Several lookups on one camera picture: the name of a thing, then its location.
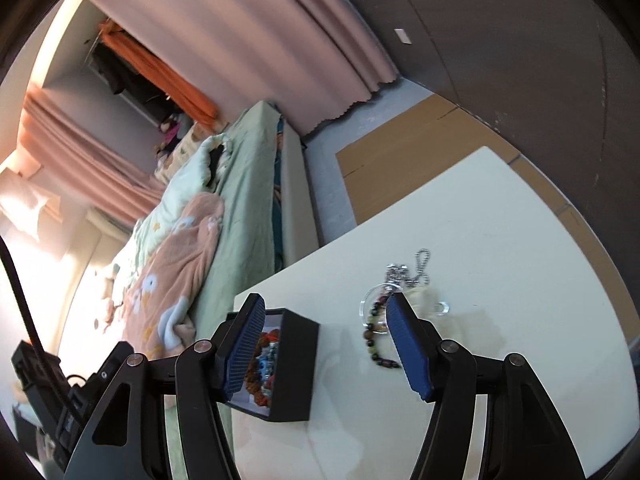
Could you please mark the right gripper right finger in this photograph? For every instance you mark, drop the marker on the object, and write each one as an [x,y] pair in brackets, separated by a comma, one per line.
[411,343]

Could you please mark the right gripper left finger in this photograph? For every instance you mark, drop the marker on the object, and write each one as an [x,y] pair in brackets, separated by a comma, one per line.
[239,344]

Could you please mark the black jewelry box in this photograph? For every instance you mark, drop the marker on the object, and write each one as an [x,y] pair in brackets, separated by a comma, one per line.
[278,383]

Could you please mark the silver ball chain charm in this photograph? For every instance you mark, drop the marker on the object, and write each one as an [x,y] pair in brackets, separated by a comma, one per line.
[402,276]

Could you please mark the cream cloth pouch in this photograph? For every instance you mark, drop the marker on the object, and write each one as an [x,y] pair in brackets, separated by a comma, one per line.
[421,299]

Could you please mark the pink floral blanket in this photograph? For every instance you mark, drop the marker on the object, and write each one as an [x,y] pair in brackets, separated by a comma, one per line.
[153,313]

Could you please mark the green bed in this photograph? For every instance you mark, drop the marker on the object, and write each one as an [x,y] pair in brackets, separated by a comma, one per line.
[249,249]

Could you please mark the light green pillow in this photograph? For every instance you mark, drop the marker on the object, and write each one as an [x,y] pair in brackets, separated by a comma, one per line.
[201,173]

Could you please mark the flat brown cardboard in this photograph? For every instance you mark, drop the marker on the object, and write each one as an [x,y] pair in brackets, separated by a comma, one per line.
[412,148]

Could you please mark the orange hanging clothes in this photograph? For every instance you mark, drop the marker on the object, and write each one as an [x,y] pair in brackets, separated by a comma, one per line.
[191,100]

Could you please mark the pink window curtain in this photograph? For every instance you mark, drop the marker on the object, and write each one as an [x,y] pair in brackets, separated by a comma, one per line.
[107,180]

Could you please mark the dark wooden wardrobe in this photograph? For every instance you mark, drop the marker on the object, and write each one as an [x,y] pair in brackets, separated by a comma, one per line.
[555,77]

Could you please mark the white wall switch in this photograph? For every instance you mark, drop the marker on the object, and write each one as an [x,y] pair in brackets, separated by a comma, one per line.
[402,36]

